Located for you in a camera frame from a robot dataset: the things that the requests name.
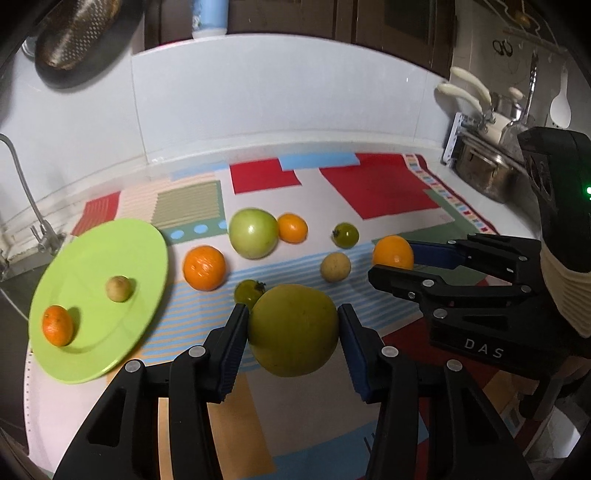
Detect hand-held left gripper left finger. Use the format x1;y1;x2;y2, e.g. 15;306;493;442
53;302;250;480

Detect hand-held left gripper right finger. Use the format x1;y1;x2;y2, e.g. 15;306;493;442
337;303;537;480

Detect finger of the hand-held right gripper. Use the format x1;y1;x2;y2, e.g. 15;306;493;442
407;233;542;283
368;264;535;320

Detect small green tomato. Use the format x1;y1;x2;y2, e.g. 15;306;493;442
234;280;267;309
332;222;360;247

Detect large yellow-green apple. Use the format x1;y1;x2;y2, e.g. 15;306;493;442
248;284;341;378

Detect tan longan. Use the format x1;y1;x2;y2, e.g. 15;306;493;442
106;275;134;304
321;252;352;282

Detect large orange mandarin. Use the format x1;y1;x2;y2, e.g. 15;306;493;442
183;246;227;291

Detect small orange mandarin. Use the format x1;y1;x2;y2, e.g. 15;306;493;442
42;305;75;347
277;213;308;244

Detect green apple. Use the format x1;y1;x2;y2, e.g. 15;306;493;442
229;208;280;259

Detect green plate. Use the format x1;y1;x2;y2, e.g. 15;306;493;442
28;218;168;385

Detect colourful patchwork mat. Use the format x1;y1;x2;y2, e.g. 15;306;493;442
28;152;571;480

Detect steel pot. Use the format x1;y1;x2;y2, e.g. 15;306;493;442
455;136;528;205

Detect white rice paddle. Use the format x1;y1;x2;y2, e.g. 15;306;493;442
549;65;573;129

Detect white dish rack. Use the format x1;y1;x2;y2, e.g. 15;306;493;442
440;112;468;168

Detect hanging metal utensil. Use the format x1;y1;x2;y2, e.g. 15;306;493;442
525;52;542;121

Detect thin gooseneck faucet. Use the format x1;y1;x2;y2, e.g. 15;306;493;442
0;134;66;256

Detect dark wooden cabinets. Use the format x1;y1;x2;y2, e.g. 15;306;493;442
147;0;457;80

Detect black pan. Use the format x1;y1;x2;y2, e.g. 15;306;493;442
34;0;145;91

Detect white and blue bottle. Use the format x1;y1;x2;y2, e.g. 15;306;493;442
191;0;230;40

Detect perforated metal colander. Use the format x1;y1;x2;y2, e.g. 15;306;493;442
36;0;123;71

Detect cream pan handle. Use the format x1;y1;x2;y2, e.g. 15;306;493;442
450;66;493;105
436;82;491;112

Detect wall sticker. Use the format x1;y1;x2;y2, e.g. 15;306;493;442
480;0;548;34

